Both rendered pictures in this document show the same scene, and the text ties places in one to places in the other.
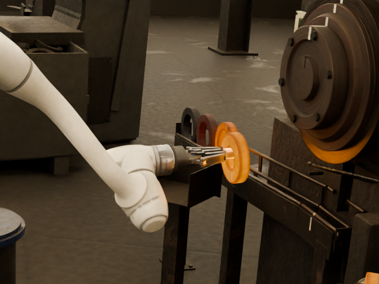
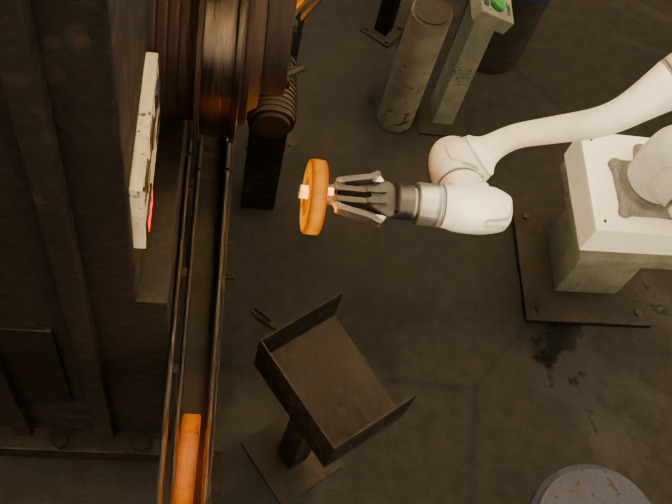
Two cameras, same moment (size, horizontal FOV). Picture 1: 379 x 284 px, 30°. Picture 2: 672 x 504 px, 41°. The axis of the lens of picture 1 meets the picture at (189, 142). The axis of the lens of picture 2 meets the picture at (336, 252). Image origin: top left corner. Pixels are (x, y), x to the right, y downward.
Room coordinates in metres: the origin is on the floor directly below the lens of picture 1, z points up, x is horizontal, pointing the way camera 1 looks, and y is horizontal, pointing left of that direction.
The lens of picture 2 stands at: (3.00, 0.04, 2.39)
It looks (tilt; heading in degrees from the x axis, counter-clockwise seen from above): 61 degrees down; 186
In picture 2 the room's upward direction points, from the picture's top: 18 degrees clockwise
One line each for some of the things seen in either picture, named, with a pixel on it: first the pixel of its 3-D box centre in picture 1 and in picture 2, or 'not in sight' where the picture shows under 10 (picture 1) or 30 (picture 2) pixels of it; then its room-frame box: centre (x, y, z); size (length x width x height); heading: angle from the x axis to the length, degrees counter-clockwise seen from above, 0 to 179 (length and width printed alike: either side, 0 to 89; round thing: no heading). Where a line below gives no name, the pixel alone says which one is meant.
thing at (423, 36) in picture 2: not in sight; (412, 68); (1.11, -0.11, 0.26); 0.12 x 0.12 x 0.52
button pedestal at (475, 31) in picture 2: not in sight; (466, 53); (1.01, 0.03, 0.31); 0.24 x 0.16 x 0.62; 22
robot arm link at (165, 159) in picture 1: (161, 160); (425, 204); (1.94, 0.08, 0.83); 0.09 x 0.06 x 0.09; 22
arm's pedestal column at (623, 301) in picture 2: not in sight; (598, 243); (1.37, 0.61, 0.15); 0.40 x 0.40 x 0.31; 23
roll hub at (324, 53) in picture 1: (310, 78); (278, 19); (1.88, -0.31, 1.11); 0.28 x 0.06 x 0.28; 22
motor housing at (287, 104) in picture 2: not in sight; (265, 137); (1.56, -0.40, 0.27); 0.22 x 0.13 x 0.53; 22
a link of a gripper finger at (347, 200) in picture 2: (205, 154); (359, 202); (2.01, -0.05, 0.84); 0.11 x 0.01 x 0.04; 114
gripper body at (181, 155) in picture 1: (185, 158); (391, 200); (1.97, 0.01, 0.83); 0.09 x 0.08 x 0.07; 112
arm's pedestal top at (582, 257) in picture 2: not in sight; (623, 214); (1.37, 0.61, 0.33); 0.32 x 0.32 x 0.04; 23
